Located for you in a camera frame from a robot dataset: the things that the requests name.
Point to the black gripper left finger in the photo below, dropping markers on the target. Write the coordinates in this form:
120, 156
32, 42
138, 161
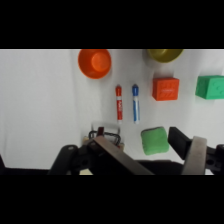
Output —
113, 156

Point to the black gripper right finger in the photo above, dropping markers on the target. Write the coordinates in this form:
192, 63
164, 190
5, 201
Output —
193, 156

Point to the green block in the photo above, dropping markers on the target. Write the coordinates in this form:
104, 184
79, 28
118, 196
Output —
211, 87

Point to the red block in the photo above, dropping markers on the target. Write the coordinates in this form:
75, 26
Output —
165, 88

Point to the small binder clip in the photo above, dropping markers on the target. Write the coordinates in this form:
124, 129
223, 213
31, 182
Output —
106, 134

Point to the green soft sponge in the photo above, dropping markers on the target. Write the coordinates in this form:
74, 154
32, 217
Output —
154, 141

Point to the red whiteboard marker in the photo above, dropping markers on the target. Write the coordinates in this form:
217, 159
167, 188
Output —
119, 104

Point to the blue whiteboard marker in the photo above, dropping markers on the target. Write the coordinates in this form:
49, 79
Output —
135, 103

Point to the orange plastic bowl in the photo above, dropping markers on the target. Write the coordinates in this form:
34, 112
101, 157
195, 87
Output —
95, 63

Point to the yellow plastic bowl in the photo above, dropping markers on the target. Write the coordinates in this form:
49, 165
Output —
165, 54

